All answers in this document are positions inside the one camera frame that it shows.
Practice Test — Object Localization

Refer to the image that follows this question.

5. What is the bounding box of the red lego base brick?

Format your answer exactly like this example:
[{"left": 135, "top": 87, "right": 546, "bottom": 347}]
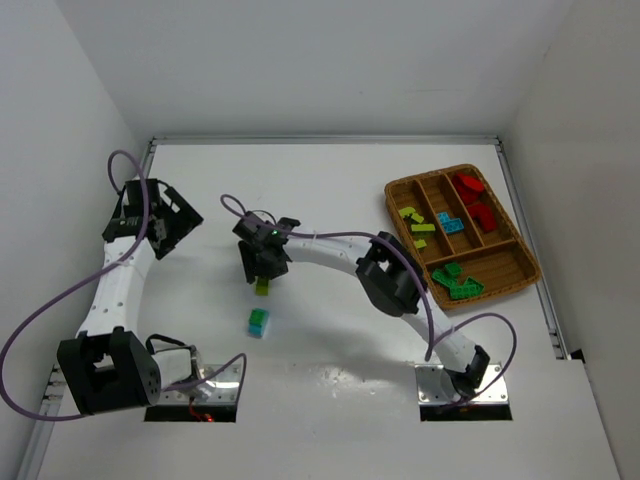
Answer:
[{"left": 459, "top": 192, "right": 478, "bottom": 205}]

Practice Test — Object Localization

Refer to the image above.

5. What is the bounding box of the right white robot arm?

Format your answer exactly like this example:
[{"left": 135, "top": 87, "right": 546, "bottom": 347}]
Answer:
[{"left": 233, "top": 211, "right": 490, "bottom": 399}]

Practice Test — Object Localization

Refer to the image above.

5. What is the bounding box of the small red lego brick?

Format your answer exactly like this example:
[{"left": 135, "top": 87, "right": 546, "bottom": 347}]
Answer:
[{"left": 452, "top": 174, "right": 465, "bottom": 188}]

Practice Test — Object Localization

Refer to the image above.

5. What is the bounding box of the wicker divided basket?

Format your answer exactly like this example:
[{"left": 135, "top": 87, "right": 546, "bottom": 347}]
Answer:
[{"left": 384, "top": 164, "right": 541, "bottom": 310}]

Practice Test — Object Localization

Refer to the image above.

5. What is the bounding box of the green rounded lego brick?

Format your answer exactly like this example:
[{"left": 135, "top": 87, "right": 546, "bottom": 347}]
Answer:
[{"left": 444, "top": 262, "right": 463, "bottom": 279}]

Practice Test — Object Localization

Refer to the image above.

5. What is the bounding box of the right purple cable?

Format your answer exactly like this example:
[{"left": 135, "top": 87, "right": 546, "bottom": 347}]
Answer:
[{"left": 219, "top": 193, "right": 519, "bottom": 414}]

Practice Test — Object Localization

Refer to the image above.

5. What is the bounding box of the lime lego brick stack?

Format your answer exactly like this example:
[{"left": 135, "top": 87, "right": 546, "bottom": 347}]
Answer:
[{"left": 411, "top": 223, "right": 436, "bottom": 236}]

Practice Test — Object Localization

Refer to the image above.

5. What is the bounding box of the thin green lego plate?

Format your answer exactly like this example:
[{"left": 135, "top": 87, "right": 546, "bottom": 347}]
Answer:
[{"left": 431, "top": 268, "right": 456, "bottom": 288}]

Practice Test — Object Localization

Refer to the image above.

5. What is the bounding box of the small cyan lego brick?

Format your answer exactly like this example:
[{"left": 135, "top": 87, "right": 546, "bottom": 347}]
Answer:
[{"left": 437, "top": 212, "right": 451, "bottom": 224}]

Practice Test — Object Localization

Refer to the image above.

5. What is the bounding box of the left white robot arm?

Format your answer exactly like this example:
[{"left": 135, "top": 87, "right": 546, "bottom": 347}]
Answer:
[{"left": 57, "top": 179, "right": 203, "bottom": 415}]

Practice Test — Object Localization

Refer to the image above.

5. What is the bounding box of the red long lego brick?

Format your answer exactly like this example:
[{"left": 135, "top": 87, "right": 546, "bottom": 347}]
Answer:
[{"left": 467, "top": 202, "right": 497, "bottom": 233}]

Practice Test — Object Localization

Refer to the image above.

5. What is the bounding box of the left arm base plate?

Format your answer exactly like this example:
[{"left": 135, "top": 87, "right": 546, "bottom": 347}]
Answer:
[{"left": 157, "top": 362, "right": 244, "bottom": 407}]

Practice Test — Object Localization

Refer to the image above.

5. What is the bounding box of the lime lego with green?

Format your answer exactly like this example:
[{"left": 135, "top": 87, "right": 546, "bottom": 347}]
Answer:
[{"left": 398, "top": 207, "right": 416, "bottom": 220}]

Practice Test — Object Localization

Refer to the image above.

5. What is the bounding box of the cyan lego brick stack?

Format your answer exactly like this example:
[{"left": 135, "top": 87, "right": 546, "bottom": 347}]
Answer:
[{"left": 442, "top": 218, "right": 464, "bottom": 235}]

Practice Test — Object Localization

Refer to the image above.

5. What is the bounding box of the green on cyan lego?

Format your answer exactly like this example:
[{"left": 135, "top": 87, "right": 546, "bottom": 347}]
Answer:
[{"left": 247, "top": 308, "right": 270, "bottom": 338}]

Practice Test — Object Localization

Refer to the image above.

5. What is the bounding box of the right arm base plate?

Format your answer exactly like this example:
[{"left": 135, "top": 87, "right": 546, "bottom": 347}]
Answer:
[{"left": 414, "top": 364, "right": 509, "bottom": 407}]

